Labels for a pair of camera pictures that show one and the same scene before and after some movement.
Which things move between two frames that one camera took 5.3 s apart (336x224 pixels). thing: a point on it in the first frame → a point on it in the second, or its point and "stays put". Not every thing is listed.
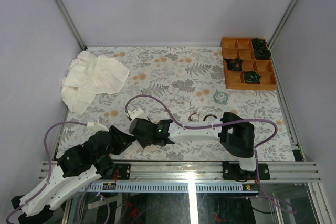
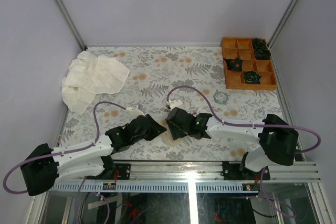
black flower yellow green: (252, 76) stays put
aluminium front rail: (207, 171) stays put
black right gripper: (145, 142) → (176, 133)
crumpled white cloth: (89, 75) stays put
